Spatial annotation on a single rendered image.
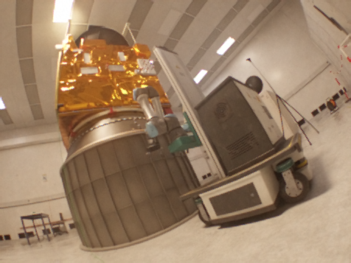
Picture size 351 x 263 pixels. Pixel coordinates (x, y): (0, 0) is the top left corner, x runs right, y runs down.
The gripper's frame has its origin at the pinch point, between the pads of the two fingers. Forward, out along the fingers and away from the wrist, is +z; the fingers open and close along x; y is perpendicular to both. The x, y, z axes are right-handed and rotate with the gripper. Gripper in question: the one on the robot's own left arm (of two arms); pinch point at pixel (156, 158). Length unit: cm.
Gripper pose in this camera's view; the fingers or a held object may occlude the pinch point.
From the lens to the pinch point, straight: 157.9
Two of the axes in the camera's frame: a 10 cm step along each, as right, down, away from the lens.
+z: 2.6, 9.6, 0.7
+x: -7.2, 2.5, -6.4
